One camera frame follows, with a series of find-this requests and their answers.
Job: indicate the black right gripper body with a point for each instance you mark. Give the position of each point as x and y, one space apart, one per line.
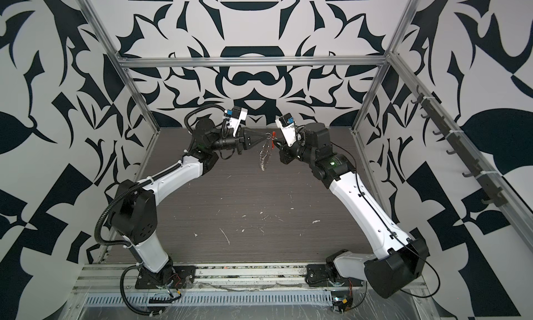
291 152

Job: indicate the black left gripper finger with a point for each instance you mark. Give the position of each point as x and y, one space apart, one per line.
259 140
260 134

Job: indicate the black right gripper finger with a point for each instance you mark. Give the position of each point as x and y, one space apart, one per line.
279 141
281 148

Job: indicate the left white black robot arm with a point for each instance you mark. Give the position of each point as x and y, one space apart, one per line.
133 213

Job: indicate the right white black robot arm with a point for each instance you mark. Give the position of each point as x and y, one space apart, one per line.
397 258

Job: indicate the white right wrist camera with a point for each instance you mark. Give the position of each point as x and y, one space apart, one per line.
288 128

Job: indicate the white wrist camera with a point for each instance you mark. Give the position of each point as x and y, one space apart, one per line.
232 120
288 128

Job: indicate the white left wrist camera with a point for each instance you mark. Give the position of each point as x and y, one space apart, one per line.
232 120

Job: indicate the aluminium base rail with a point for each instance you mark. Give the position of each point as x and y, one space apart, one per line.
216 284

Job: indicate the black wall hook rail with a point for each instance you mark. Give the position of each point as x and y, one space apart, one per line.
461 146

